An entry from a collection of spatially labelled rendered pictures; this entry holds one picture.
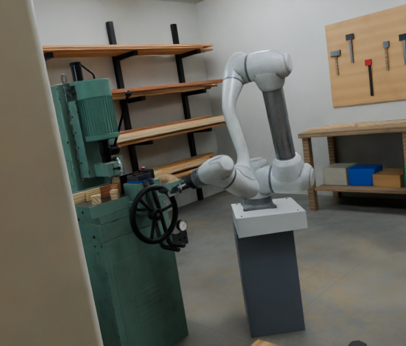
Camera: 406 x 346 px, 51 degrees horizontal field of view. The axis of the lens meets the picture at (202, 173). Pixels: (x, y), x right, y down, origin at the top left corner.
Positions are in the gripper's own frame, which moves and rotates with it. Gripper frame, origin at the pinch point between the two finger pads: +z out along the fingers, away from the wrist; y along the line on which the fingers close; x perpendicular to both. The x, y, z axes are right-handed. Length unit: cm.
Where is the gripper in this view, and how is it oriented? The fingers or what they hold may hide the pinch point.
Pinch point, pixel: (172, 191)
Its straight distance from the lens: 204.3
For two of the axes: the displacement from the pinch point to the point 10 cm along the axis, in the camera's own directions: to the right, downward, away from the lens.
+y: -7.0, 2.2, -6.8
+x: 3.8, 9.2, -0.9
